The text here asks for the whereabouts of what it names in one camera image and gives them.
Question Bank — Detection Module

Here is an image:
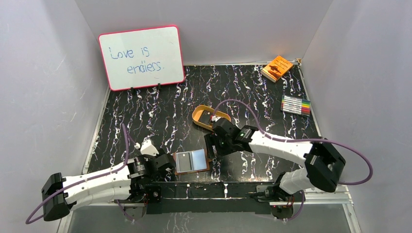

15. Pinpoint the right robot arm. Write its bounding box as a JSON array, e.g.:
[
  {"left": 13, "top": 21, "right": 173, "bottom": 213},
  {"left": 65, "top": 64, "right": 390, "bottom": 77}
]
[{"left": 204, "top": 118, "right": 346, "bottom": 201}]

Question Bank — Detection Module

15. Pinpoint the black credit card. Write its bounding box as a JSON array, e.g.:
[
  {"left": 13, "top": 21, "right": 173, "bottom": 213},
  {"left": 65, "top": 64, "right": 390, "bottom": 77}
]
[
  {"left": 198, "top": 110, "right": 213, "bottom": 125},
  {"left": 176, "top": 152, "right": 191, "bottom": 173}
]

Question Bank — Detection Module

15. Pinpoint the coloured marker pen set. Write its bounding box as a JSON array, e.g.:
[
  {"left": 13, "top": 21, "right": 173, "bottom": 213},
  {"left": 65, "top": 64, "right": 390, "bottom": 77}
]
[{"left": 280, "top": 95, "right": 311, "bottom": 117}]

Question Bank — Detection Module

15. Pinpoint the brown leather card holder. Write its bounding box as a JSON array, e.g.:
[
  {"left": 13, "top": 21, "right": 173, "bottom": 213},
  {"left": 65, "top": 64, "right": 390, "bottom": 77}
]
[{"left": 173, "top": 149, "right": 211, "bottom": 175}]

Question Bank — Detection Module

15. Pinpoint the orange book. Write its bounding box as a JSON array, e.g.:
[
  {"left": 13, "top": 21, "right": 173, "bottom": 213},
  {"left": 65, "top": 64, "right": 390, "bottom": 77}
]
[{"left": 260, "top": 55, "right": 293, "bottom": 83}]

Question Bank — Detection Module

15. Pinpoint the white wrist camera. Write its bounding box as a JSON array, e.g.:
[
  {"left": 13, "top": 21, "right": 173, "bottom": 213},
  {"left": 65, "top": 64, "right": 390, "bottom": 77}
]
[
  {"left": 134, "top": 139, "right": 159, "bottom": 157},
  {"left": 210, "top": 116, "right": 221, "bottom": 124}
]

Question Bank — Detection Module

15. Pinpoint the pink framed whiteboard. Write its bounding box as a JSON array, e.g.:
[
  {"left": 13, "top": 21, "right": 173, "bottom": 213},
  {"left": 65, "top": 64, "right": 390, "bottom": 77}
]
[{"left": 98, "top": 25, "right": 185, "bottom": 91}]

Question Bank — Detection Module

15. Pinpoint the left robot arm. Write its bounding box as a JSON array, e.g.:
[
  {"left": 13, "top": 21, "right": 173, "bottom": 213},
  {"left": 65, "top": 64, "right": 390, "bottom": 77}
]
[{"left": 41, "top": 154, "right": 176, "bottom": 221}]

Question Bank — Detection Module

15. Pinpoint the orange oval tray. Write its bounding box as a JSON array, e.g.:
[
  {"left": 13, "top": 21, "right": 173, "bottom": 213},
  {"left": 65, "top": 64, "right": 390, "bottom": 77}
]
[{"left": 192, "top": 105, "right": 231, "bottom": 132}]

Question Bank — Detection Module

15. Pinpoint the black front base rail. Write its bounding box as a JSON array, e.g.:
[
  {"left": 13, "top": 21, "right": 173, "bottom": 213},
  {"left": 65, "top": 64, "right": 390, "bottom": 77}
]
[{"left": 146, "top": 182, "right": 283, "bottom": 215}]

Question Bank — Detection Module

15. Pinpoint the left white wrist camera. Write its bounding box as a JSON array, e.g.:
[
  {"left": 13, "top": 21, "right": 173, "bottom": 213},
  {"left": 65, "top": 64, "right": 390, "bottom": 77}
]
[{"left": 134, "top": 139, "right": 159, "bottom": 157}]

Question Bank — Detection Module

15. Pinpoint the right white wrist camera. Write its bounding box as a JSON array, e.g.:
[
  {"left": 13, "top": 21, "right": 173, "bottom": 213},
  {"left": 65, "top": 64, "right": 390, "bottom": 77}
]
[{"left": 210, "top": 116, "right": 221, "bottom": 124}]

